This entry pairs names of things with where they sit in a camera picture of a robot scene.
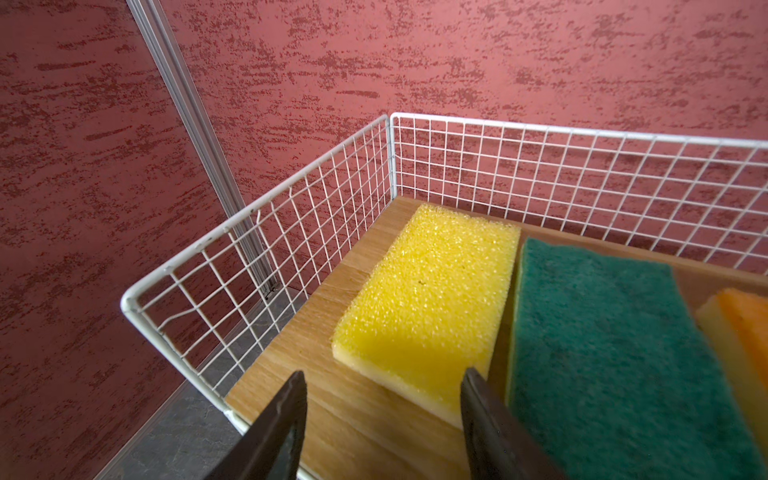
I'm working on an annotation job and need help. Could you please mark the white wire shelf rack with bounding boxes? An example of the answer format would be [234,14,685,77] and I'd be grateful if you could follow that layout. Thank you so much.
[119,111,768,480]

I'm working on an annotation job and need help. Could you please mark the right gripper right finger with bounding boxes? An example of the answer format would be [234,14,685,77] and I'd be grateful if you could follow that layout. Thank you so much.
[460,367,567,480]

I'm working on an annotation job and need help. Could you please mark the orange sponge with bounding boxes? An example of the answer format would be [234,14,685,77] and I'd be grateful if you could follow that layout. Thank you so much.
[695,288,767,456]

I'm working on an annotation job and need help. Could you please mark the top wooden shelf board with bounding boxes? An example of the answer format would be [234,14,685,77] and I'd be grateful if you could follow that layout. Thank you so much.
[226,197,767,479]

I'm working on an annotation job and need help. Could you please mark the dark green sponge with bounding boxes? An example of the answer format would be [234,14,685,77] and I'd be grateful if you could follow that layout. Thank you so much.
[508,239,767,479]

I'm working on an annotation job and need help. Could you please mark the yellow sponge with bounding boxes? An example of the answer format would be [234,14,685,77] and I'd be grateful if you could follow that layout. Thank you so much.
[332,204,521,427]

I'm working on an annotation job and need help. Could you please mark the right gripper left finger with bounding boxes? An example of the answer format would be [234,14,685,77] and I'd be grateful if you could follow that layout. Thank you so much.
[206,370,308,480]

